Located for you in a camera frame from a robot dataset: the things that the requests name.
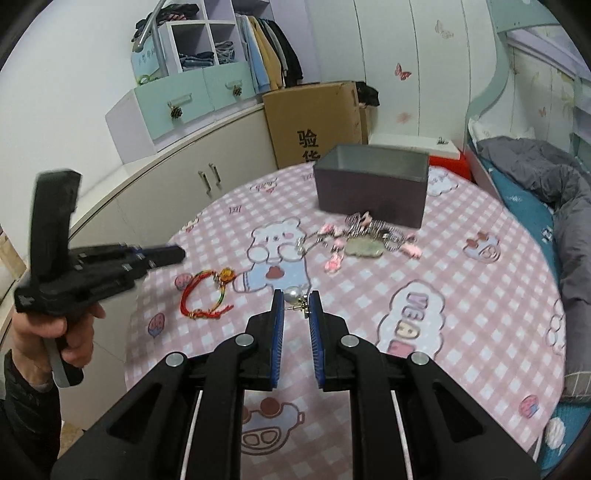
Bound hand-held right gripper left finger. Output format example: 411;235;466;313
51;290;285;480

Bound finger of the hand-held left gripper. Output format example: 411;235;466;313
74;261;149;289
71;244;186;268

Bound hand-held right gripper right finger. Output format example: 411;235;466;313
308;291;541;480

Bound pearl earring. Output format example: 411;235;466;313
285;288;311;320

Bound red braided bracelet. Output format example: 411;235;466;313
180;268;235;320

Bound silver chain necklace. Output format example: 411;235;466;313
295;228;335;254

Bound grey metal box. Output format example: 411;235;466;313
313;144;431;230

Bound person's left hand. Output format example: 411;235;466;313
11;302;107;369

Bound white low cabinet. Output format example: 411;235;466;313
69;102;280;435

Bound pink checked bear tablecloth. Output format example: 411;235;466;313
124;161;568;480

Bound mint drawer unit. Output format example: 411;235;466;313
105;62;265;165

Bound brown cardboard box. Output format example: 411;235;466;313
262;80;370;169

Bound folded jeans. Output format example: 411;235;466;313
180;41;237;71

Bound row of hanging clothes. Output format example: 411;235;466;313
235;14;304;94

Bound dark folded clothes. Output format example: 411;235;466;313
135;1;200;40

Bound white cubby shelf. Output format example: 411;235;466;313
157;0;260;75

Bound blue bedsheet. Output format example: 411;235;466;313
489;167;583;477

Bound black bag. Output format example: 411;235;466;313
355;82;380;108

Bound grey quilt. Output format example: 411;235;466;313
475;136;591;398

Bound white wardrobe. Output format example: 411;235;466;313
302;0;502;153

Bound silver coiled bracelet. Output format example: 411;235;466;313
347;211;407;252

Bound metal rail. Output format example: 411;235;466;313
131;0;168;52

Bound mint bed frame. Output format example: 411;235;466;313
465;0;591;195

